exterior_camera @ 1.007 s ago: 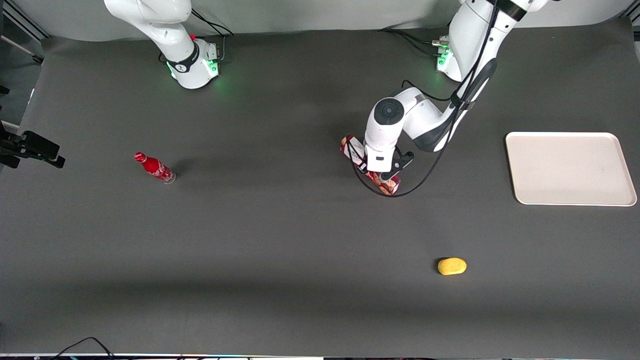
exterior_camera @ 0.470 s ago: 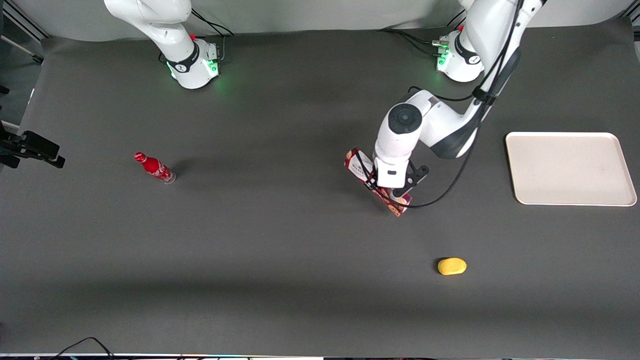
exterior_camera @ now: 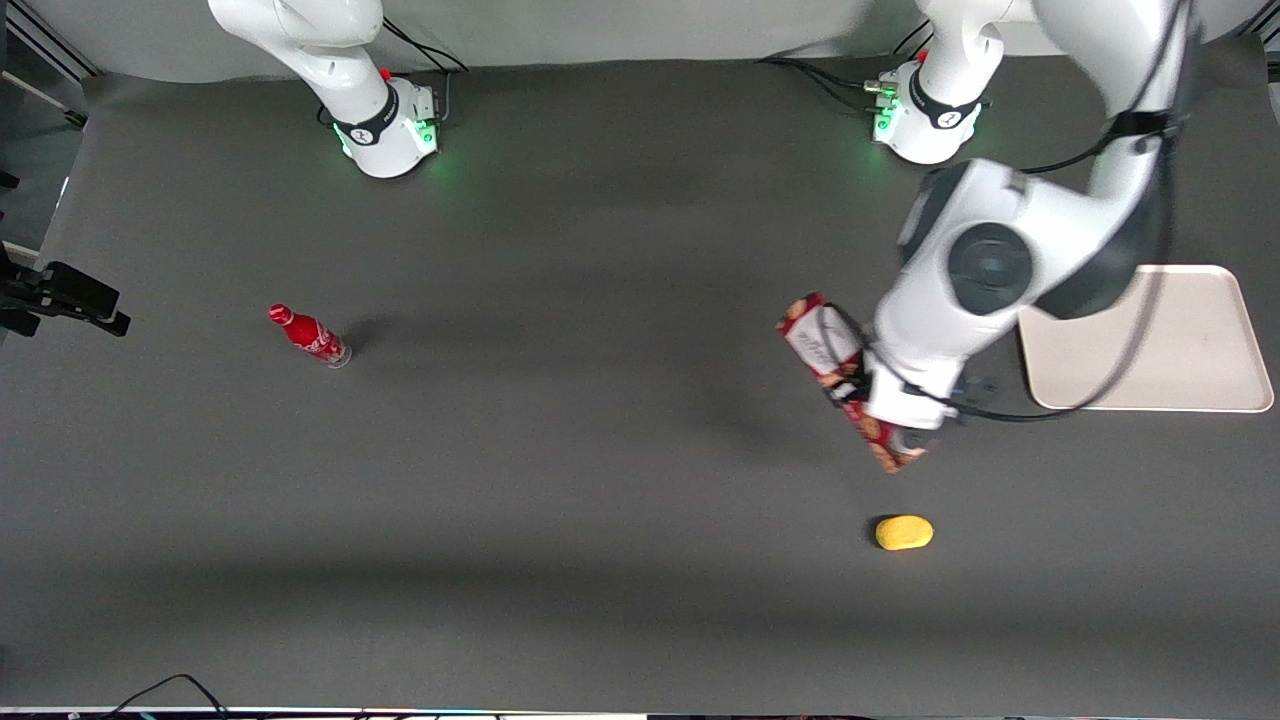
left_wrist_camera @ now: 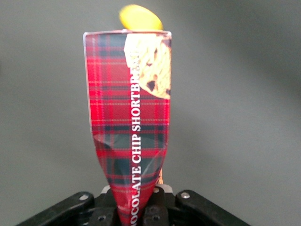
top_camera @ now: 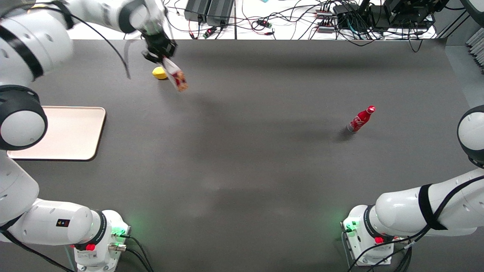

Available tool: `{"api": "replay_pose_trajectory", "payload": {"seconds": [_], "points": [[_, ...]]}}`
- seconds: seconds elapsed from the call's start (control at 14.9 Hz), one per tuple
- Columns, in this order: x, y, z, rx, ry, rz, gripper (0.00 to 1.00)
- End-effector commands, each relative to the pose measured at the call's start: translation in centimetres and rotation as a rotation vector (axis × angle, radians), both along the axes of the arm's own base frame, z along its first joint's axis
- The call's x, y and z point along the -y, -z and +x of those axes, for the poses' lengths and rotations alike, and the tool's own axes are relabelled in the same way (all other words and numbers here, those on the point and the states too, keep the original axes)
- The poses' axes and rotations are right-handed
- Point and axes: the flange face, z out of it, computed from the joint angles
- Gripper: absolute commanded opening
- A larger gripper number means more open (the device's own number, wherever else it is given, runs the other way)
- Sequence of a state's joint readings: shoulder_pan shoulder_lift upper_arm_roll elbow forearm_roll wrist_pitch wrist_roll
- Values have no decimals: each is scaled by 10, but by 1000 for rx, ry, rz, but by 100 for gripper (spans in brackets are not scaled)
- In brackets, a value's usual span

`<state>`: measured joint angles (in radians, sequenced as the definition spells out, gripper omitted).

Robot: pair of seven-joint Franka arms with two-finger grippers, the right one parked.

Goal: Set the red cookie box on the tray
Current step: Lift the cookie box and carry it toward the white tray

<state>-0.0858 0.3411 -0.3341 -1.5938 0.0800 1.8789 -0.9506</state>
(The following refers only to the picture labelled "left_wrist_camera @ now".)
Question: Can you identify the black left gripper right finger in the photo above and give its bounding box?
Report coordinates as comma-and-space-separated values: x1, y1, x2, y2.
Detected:
141, 185, 250, 226

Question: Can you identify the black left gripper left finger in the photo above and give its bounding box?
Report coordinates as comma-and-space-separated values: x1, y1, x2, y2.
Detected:
16, 186, 120, 226

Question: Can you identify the red tartan cookie box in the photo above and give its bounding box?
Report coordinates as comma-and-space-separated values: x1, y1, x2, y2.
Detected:
82, 30, 173, 226

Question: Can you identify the yellow oval sponge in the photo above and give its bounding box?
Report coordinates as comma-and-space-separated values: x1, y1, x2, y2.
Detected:
119, 4, 164, 32

